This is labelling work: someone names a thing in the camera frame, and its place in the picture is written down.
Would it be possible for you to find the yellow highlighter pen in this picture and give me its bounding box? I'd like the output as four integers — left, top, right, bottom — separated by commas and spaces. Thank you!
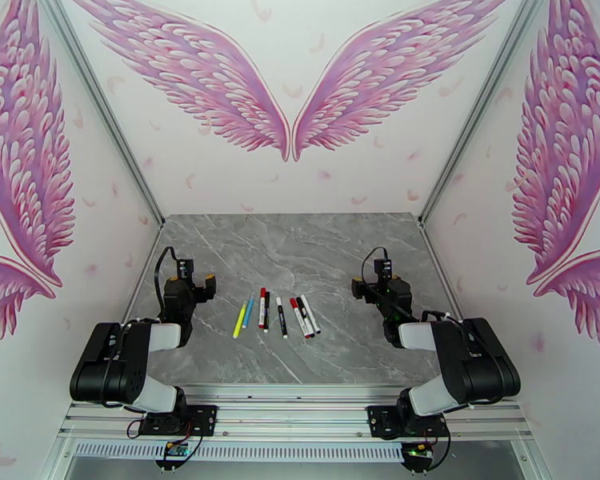
232, 300, 250, 340

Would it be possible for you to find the white-barrel black marker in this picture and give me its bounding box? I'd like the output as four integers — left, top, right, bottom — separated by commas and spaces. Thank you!
295, 295, 319, 338

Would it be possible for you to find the black-barrel white marker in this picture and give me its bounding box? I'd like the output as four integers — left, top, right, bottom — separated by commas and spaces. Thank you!
275, 295, 290, 341

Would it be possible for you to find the small green controller board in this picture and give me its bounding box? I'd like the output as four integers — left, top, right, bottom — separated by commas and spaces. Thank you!
154, 442, 191, 472
401, 442, 436, 472

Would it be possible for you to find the black left wrist camera cable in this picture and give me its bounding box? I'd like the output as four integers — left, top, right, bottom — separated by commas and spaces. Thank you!
154, 246, 181, 317

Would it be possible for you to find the aluminium table side rail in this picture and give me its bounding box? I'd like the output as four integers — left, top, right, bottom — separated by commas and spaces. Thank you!
99, 224, 165, 385
418, 224, 483, 325

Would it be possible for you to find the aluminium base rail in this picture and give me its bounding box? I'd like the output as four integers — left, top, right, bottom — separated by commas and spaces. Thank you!
57, 383, 536, 442

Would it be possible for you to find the white slotted cable duct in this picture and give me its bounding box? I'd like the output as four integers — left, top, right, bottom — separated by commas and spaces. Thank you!
72, 439, 406, 463

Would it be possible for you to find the aluminium frame corner post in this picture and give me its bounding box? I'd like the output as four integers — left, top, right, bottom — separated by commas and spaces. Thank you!
415, 0, 556, 230
37, 0, 167, 230

